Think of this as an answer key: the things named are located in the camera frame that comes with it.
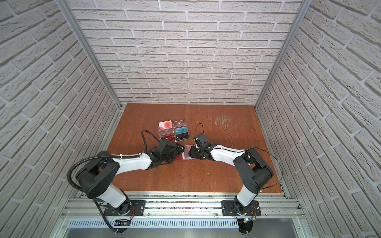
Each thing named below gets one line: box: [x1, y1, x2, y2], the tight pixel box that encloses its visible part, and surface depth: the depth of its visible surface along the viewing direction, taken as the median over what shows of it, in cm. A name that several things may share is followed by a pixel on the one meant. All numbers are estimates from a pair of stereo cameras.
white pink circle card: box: [158, 119, 173, 131], surface depth 99 cm
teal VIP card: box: [175, 126, 189, 135], surface depth 100 cm
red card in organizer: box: [163, 134, 176, 141], surface depth 100 cm
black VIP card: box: [175, 132, 189, 141], surface depth 100 cm
